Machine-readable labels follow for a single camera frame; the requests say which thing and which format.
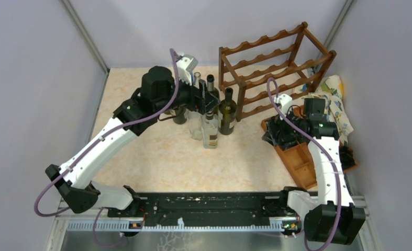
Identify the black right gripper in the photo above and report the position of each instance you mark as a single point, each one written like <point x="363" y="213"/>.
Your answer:
<point x="273" y="125"/>

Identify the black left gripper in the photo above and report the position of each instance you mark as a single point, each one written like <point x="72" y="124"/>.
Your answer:
<point x="200" y="100"/>

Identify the clear whisky bottle black label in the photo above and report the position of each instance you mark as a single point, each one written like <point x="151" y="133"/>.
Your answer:
<point x="210" y="130"/>

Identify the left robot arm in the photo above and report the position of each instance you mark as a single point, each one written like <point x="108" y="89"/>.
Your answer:
<point x="159" y="91"/>

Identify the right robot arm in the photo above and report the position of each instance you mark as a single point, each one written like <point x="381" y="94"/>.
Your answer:
<point x="334" y="218"/>

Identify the green wine bottle grey capsule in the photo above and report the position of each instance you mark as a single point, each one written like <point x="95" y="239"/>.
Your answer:
<point x="211" y="88"/>

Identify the clear empty glass bottle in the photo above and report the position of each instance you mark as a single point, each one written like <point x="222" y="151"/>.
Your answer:
<point x="194" y="117"/>

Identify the green wine bottle dark label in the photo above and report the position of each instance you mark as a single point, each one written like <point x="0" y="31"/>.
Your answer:
<point x="179" y="115"/>

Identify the wooden compartment tray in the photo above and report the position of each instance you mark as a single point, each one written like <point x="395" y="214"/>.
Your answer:
<point x="299" y="164"/>

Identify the dinosaur print cloth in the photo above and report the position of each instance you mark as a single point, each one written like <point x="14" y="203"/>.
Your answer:
<point x="331" y="90"/>

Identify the black rolled belt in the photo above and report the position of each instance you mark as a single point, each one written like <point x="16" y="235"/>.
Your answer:
<point x="346" y="157"/>

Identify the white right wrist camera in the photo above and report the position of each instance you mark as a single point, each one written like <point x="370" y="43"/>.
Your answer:
<point x="283" y="102"/>

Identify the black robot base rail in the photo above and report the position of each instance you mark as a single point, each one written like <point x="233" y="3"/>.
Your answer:
<point x="208" y="209"/>

